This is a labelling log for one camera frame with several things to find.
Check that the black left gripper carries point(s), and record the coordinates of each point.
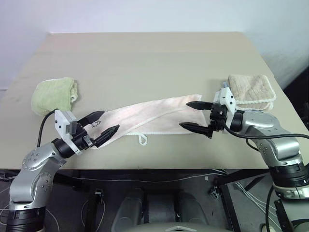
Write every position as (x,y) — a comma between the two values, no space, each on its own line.
(82,140)

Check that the small metal clamp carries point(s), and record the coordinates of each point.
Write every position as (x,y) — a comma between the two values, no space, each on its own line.
(214,192)

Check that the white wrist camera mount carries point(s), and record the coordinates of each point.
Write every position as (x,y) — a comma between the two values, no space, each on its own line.
(60,123)
(227,96)

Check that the folded beige towel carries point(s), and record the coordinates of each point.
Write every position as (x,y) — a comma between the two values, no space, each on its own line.
(251,88)

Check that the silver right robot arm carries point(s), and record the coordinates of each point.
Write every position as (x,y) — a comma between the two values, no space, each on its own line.
(265,125)

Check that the grey robot body panel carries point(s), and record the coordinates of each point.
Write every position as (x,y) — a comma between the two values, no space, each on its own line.
(183,228)

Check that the pale pink towel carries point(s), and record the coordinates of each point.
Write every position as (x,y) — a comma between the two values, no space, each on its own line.
(149,113)

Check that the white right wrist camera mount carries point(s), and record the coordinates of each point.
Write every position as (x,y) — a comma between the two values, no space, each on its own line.
(227,96)

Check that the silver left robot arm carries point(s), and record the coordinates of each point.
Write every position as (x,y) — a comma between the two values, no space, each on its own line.
(36,174)

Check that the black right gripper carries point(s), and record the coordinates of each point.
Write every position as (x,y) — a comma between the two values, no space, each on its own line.
(219,118)

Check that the black table leg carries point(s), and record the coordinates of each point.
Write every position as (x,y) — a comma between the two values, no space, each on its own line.
(230,210)

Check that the small black clamp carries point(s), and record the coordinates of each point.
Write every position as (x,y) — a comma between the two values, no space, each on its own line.
(98,192)

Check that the dark rounded grey shape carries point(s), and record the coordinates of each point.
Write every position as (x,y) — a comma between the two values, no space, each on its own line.
(130,210)
(192,207)

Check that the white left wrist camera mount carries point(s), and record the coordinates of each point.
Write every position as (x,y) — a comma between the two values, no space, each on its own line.
(60,123)

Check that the folded light blue towel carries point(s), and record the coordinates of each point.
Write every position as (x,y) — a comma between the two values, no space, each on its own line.
(225,85)

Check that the black table frame brace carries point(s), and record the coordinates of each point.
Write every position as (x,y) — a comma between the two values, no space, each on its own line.
(239,178)

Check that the black metal strut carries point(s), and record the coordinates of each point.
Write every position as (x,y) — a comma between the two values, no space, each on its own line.
(281,215)

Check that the folded green towel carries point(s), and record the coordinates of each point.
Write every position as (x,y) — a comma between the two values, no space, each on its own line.
(50,94)

